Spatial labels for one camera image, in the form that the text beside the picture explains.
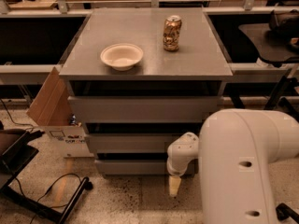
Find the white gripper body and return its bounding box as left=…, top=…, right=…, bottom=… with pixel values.
left=166, top=133, right=199, bottom=176

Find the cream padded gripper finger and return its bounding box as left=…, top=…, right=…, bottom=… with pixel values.
left=168, top=175, right=181, bottom=197

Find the grey bottom drawer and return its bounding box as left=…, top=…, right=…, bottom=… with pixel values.
left=94, top=160, right=167, bottom=175

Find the grey drawer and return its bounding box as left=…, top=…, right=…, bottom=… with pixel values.
left=94, top=160, right=167, bottom=175
left=85, top=133, right=180, bottom=153
left=68, top=96, right=219, bottom=123

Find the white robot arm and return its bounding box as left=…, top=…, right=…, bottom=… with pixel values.
left=167, top=109, right=299, bottom=224

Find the grey top drawer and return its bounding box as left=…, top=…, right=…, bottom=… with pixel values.
left=68, top=96, right=219, bottom=123

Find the grey middle drawer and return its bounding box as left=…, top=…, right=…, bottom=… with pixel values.
left=85, top=133, right=180, bottom=153

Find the grey drawer cabinet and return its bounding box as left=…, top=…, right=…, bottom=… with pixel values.
left=60, top=8, right=232, bottom=162

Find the white paper bowl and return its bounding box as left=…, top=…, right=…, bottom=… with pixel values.
left=100, top=43, right=144, bottom=71

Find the black caster bottom right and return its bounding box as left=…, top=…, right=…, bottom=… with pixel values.
left=276, top=203, right=299, bottom=224

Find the gold soda can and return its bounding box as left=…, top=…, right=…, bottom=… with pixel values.
left=163, top=15, right=182, bottom=51

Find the black office chair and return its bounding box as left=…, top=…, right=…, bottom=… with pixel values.
left=238, top=9, right=299, bottom=67

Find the brown cardboard box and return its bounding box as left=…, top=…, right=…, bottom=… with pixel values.
left=27, top=68, right=93, bottom=158

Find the black metal stand left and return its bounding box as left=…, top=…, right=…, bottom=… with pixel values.
left=0, top=128, right=94, bottom=224

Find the black table leg frame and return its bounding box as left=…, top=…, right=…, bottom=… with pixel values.
left=224, top=76, right=299, bottom=121

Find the black floor cable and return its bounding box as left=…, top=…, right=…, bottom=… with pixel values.
left=0, top=98, right=82, bottom=224

